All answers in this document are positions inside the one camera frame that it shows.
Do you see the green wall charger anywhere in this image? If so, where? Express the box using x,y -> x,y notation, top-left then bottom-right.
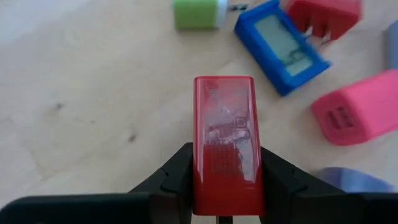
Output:
172,0 -> 249,31

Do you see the red wall charger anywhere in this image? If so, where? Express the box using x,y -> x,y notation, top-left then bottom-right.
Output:
284,0 -> 364,42
192,75 -> 266,217

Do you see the blue LCD timer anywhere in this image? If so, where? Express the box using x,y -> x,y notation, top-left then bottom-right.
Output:
233,0 -> 332,96

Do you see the light blue rectangular block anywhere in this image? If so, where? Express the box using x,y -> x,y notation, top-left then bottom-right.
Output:
387,20 -> 398,70

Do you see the purple wall charger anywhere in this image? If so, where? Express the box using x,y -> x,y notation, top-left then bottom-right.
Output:
317,167 -> 396,194

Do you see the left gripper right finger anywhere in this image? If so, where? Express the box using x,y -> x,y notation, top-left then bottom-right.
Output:
261,146 -> 398,224

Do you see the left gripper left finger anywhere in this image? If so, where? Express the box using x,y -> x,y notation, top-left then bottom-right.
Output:
0,142 -> 193,224

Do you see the pink wall charger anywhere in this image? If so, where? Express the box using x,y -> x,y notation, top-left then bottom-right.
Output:
310,70 -> 398,146

